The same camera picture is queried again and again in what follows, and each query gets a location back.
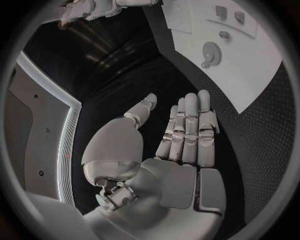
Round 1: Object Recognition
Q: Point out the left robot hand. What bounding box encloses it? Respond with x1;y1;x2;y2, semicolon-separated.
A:
80;89;228;240

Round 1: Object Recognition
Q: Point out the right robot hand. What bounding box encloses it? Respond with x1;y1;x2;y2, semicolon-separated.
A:
58;0;97;29

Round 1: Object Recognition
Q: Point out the white task board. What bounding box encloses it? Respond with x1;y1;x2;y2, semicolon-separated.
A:
160;0;284;115

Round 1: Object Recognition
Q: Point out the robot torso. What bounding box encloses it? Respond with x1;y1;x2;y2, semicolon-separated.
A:
3;50;83;207

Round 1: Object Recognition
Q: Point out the grey gear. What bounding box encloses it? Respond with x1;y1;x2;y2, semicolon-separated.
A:
201;41;222;65

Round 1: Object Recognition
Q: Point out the grey block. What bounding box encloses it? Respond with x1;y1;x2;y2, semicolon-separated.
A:
214;5;229;18
233;10;247;25

